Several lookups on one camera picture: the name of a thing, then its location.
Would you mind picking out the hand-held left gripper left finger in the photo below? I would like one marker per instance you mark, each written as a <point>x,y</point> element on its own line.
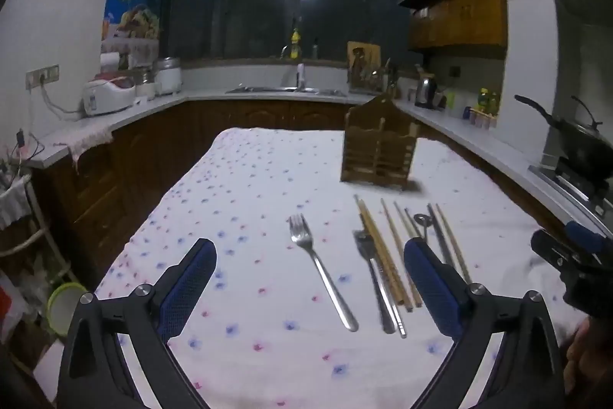
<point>191,279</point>

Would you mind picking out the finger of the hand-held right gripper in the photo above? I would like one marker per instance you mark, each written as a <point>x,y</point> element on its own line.
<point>584,235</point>
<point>550,248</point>

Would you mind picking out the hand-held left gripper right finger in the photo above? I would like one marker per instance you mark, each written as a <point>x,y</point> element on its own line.
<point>431,279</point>

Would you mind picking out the dark metal chopstick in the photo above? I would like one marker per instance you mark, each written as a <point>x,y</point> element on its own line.
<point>439,236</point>

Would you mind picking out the wooden utensil holder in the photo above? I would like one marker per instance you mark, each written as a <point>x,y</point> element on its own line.
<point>378,145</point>

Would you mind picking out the dish rack with utensils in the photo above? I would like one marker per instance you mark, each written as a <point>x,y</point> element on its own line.
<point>371,81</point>

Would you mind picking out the person's right hand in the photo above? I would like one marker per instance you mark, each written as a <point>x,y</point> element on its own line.
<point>579,356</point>

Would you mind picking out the gas stove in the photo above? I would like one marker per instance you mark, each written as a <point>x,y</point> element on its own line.
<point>570,184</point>

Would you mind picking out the small dark silver fork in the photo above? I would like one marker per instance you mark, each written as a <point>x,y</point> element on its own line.
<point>373,275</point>

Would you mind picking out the small silver spoon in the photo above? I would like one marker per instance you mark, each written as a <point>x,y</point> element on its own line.
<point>422,221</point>

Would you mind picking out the black pan with lid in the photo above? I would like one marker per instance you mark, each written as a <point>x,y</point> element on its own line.
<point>584,145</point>

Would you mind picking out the large silver fork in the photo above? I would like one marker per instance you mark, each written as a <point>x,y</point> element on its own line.
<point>321,270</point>

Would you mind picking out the white floral tablecloth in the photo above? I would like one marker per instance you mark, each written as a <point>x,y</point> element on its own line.
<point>268,179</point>

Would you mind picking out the green plastic basin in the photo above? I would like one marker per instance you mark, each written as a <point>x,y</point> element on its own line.
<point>64,308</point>

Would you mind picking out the brown base cabinets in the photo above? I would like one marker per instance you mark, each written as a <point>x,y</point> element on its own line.
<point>143,150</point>

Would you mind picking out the row of small cups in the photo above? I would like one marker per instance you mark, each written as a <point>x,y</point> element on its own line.
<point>481,119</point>

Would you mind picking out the green drink bottles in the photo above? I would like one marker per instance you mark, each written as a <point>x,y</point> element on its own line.
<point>488,101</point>

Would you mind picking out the lace counter cloth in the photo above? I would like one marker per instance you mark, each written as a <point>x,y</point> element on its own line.
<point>88,138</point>

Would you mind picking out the small green container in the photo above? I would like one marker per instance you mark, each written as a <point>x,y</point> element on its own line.
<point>451,100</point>

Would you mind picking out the white kitchen counter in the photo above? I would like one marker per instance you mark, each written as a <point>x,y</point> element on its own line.
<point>206,93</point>

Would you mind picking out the steel electric kettle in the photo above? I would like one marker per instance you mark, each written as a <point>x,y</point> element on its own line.
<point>425,92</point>

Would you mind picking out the glass jar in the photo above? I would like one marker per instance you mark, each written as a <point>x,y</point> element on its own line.
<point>145,84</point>

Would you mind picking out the white cooker with silver lid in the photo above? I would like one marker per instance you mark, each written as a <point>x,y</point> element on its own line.
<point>168,78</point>

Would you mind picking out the white rice cooker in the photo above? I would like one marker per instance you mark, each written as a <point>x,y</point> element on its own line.
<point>108,95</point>

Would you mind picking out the wooden cutting board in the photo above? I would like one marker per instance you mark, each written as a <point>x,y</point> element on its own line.
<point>366,52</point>

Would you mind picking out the chrome faucet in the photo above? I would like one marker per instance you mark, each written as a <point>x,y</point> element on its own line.
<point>284,52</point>

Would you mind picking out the yellow bottle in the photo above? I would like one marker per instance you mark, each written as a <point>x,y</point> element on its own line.
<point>295,45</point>

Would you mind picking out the dark glass bottle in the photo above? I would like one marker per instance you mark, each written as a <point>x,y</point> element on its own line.
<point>315,49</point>

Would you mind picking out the dark kitchen window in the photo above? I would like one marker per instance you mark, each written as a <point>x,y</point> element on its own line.
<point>239,11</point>

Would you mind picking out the dark wall outlet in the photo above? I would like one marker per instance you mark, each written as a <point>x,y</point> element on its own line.
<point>455,71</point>

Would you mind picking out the wall power socket strip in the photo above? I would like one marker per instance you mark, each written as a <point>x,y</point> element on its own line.
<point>43,76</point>

